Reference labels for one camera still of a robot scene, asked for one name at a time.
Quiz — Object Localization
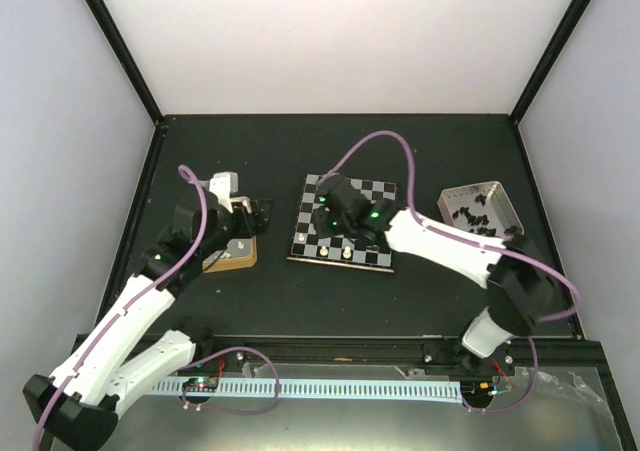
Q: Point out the black and white chessboard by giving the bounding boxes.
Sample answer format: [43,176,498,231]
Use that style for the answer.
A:
[287,174,393,273]

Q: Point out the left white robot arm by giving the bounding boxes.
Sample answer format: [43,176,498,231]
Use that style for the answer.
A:
[23,192,273,450]

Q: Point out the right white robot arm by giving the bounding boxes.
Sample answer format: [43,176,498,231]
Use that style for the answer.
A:
[312,174,555,374]

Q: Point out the white pieces in tin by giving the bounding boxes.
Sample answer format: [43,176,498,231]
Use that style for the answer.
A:
[221,239,250,260]

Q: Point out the black pieces in tray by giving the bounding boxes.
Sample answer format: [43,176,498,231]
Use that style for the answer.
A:
[451,193,524,239]

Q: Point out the left circuit board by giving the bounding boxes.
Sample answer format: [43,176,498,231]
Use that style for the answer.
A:
[182,377,218,393]

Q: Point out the circuit board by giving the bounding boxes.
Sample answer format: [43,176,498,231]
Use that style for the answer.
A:
[460,381,512,397]
[182,377,218,393]

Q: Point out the right circuit board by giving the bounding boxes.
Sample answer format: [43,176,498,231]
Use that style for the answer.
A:
[460,381,512,397]

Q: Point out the gold tin tray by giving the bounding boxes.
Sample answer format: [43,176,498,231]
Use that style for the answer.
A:
[203,238,258,273]

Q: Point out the pink mesh tray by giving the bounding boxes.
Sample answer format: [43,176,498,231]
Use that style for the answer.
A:
[437,181,524,240]

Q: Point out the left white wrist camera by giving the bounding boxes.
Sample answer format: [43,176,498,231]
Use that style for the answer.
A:
[208,171,238,212]

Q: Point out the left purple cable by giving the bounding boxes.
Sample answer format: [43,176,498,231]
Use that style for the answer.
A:
[32,164,214,451]

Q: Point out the purple cable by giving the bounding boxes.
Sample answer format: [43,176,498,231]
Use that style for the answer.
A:
[327,130,582,322]
[32,164,214,451]

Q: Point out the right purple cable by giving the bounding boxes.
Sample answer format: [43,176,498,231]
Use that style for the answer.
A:
[327,130,582,322]

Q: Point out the light blue slotted cable duct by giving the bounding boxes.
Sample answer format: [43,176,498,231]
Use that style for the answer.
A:
[148,376,462,404]

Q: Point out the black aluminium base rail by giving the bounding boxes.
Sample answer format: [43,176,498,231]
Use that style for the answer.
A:
[74,334,609,372]

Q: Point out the left black frame post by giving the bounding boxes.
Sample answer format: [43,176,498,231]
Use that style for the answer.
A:
[84,0,163,124]

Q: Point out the black frame post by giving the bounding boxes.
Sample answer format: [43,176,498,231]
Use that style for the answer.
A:
[84,0,163,124]
[510,0,592,125]

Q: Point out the right black frame post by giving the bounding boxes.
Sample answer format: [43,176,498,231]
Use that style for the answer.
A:
[510,0,592,125]

